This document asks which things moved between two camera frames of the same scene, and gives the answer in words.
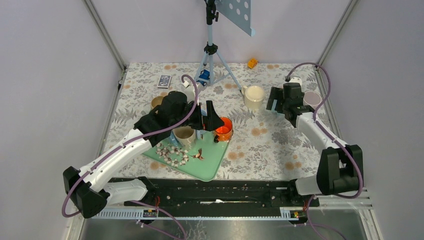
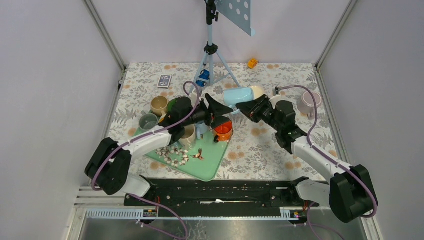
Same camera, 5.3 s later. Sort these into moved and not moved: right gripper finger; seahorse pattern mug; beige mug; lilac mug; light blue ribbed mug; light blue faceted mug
Moved: light blue faceted mug; right gripper finger
Not moved: light blue ribbed mug; seahorse pattern mug; beige mug; lilac mug
